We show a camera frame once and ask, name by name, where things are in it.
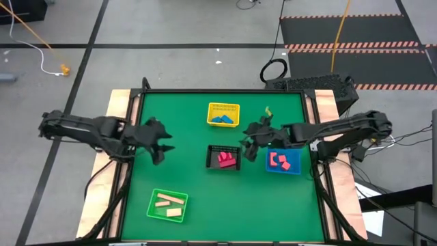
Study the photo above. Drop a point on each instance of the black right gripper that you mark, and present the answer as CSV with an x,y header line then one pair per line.
x,y
271,136

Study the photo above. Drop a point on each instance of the light wooden table board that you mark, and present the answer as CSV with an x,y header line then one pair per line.
x,y
326,106
116,102

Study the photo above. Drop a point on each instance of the pink half-round block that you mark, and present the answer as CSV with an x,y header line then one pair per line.
x,y
223,156

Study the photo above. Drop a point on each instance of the black table frame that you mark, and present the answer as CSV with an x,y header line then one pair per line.
x,y
222,91

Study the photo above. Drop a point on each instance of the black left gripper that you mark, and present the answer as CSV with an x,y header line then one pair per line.
x,y
143,135

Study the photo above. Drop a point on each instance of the grey post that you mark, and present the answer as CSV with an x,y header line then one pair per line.
x,y
434,157

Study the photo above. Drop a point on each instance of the long wooden plank block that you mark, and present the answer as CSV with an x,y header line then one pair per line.
x,y
170,198

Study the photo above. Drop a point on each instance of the grey flat floor object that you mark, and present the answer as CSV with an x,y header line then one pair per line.
x,y
7,78

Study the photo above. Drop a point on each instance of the black hazard-striped floor mat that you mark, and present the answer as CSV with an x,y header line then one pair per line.
x,y
375,30

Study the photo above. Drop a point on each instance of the yellow tag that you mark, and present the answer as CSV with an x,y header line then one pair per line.
x,y
268,111

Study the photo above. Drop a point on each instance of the blue cube block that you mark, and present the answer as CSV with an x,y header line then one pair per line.
x,y
215,120

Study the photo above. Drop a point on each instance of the pink cube block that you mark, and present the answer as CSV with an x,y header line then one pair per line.
x,y
286,166
282,158

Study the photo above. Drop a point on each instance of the wide wooden block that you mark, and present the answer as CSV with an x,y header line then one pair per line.
x,y
174,212

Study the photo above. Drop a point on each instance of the blue wedge block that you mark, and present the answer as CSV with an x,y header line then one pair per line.
x,y
228,119

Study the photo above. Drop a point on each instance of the yellow connector plug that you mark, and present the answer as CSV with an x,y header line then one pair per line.
x,y
65,70

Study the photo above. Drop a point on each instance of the black power brick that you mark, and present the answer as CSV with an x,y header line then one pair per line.
x,y
358,153

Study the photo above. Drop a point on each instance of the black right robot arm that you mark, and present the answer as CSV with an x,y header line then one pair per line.
x,y
341,128

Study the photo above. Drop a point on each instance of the yellow plastic basket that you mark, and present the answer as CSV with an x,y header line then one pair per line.
x,y
222,108

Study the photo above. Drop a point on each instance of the grey box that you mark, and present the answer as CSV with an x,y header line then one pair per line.
x,y
426,223

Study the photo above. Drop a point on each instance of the pink arch block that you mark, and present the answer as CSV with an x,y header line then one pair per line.
x,y
272,159

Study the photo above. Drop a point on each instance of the silver metal bar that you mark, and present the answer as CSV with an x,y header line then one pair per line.
x,y
128,244
315,244

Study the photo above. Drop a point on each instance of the green table mat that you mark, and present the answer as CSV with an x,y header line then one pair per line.
x,y
225,205

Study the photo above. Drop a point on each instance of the long pink block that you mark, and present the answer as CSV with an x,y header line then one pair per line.
x,y
227,164

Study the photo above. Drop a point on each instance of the black furniture beam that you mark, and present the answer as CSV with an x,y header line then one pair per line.
x,y
396,199

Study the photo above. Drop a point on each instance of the black plastic basket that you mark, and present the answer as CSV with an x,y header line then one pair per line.
x,y
213,164

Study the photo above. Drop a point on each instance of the blue plastic basket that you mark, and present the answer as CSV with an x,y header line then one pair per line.
x,y
295,157

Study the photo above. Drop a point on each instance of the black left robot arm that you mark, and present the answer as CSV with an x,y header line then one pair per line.
x,y
85,128

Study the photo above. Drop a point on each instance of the white paper sheet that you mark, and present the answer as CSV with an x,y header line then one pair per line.
x,y
373,222

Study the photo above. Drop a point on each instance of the green plastic basket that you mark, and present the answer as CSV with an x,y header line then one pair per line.
x,y
153,212

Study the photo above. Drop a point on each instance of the black equipment case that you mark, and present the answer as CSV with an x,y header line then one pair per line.
x,y
20,10

